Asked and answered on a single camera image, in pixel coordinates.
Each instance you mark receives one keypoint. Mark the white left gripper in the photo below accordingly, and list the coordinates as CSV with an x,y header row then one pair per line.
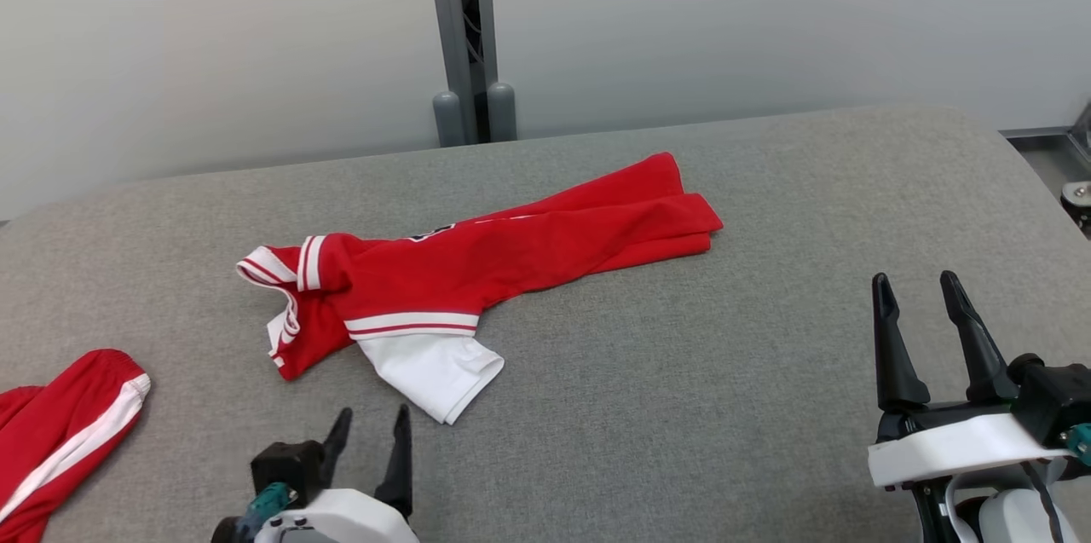
x,y
341,522

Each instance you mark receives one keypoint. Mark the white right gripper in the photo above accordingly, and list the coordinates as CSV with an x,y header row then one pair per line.
x,y
955,445

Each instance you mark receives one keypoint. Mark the red jersey with black numbers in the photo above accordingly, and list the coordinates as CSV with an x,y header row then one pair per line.
x,y
511,253

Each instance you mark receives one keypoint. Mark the red shorts with white stripe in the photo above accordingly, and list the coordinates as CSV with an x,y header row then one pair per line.
x,y
60,424

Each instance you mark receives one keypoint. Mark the round metal foot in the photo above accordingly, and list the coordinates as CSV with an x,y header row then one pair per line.
x,y
1079,198

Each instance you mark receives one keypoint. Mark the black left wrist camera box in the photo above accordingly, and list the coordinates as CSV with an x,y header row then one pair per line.
x,y
285,466

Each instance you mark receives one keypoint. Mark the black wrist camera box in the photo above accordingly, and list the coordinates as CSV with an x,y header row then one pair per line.
x,y
285,466
1053,398

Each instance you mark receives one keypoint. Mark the teal left camera connector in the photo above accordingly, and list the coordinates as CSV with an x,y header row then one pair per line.
x,y
271,499

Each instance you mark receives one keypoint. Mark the teal camera connector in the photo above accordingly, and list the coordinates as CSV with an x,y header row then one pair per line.
x,y
1081,443
271,499

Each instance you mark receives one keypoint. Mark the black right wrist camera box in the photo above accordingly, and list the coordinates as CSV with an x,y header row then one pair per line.
x,y
1053,398

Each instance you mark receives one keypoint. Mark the teal right camera connector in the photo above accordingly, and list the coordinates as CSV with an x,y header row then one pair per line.
x,y
1081,443

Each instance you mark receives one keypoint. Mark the grey floor rail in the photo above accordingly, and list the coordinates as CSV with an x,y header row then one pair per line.
x,y
1036,134

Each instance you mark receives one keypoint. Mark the grey rounded post cap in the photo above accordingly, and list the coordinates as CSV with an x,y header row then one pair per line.
x,y
447,121
502,112

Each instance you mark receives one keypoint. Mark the grey metal partition post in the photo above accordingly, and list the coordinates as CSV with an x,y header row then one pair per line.
x,y
460,14

